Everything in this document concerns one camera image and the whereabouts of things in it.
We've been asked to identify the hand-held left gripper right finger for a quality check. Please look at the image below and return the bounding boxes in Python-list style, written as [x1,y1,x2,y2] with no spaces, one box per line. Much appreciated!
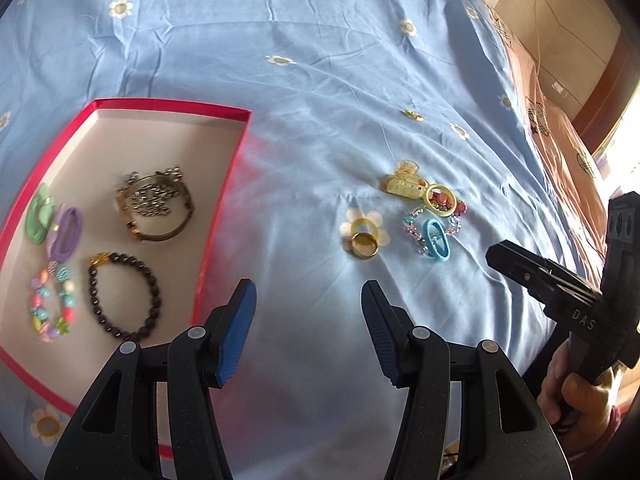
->
[361,280,573,480]

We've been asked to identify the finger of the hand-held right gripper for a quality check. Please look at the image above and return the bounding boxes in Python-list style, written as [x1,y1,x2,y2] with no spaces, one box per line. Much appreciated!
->
[486,241,601,321]

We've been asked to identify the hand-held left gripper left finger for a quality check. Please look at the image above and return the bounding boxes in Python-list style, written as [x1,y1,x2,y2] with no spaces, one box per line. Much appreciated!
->
[44,278,258,480]

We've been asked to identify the gold finger ring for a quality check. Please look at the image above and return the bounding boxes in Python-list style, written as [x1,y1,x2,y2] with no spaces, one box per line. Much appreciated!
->
[350,230,379,260]

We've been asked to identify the gold watch bangle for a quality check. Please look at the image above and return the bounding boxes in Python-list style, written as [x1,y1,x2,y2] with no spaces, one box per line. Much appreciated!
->
[114,172,196,242]

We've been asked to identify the black bead bracelet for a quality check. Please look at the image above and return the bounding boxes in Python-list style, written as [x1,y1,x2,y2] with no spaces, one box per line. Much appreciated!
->
[87,252,163,343]

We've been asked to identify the silver chain necklace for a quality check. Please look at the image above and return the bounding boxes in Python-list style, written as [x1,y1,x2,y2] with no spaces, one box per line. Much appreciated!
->
[125,166,183,218]

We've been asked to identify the purple hair clip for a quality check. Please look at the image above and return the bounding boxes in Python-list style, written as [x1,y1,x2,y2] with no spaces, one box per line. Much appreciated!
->
[47,206,83,263]

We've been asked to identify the colourful bead bracelet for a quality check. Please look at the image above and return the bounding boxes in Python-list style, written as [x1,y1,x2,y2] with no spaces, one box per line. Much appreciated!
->
[29,260,78,343]

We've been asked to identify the red shallow box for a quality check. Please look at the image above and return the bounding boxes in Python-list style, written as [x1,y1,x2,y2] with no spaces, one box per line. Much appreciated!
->
[0,97,252,458]

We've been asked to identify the green bow hair clip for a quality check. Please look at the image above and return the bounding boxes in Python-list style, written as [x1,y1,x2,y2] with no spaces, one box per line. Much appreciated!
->
[25,183,56,245]

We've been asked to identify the person's right hand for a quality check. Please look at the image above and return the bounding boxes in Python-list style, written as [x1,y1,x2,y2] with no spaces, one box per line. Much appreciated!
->
[537,342,626,460]

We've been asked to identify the pink printed blanket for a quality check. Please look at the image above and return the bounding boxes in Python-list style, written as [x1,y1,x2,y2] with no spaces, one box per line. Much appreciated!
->
[487,2,626,281]

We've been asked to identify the gold hair claw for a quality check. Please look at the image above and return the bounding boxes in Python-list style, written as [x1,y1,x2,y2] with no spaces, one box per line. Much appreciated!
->
[384,160,428,202]

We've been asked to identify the blue flowered bedsheet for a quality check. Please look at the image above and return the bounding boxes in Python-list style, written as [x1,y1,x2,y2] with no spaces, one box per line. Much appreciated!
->
[0,0,608,480]

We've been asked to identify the blue ring hair tie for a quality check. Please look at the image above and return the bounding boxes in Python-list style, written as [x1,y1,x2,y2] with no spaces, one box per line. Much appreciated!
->
[422,217,452,262]

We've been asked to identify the pink flower crystal bracelet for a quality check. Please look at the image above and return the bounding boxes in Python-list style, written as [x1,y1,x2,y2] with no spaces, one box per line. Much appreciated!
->
[402,200,468,258]

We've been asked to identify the yellow ring hair tie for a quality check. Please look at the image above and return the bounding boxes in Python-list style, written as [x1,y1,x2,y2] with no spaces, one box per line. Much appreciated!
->
[424,183,457,217]

